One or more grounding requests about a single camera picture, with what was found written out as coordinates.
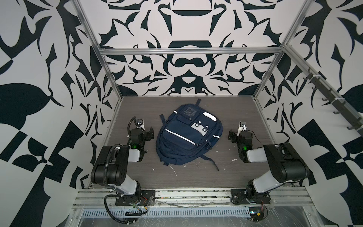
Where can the grey wall hook rack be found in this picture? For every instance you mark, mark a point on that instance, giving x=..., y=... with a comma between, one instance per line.
x=332, y=97

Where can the white slotted cable duct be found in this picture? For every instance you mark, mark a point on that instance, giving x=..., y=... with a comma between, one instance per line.
x=157, y=212

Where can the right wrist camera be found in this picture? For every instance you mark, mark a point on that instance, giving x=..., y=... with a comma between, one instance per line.
x=241, y=127

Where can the navy blue backpack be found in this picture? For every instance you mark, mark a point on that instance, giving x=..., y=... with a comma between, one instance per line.
x=188, y=134

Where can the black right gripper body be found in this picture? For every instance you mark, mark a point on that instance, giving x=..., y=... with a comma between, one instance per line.
x=236, y=139

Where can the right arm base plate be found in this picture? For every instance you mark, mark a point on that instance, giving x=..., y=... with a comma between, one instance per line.
x=249, y=196

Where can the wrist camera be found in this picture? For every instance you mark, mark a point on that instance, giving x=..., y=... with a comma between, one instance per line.
x=241, y=127
x=139, y=123

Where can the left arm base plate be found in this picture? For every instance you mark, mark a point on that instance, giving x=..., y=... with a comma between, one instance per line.
x=140, y=198

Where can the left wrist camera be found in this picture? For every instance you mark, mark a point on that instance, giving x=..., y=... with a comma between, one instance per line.
x=139, y=123

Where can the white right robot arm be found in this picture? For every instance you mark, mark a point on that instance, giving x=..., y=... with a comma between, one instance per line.
x=285, y=164

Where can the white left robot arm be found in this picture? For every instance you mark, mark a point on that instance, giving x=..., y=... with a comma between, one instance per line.
x=110, y=169

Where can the small green circuit board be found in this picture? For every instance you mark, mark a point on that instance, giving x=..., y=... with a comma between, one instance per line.
x=258, y=214

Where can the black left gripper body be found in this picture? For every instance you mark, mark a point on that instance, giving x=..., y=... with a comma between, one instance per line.
x=146, y=137

